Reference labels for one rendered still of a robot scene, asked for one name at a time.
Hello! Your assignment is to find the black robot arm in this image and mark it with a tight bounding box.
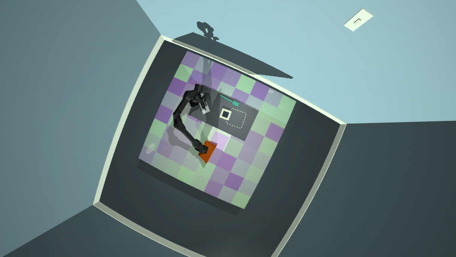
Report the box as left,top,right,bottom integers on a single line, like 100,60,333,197
173,84,208,154

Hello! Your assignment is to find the pale yellow tile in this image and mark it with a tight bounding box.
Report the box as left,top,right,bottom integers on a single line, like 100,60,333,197
220,108,232,120

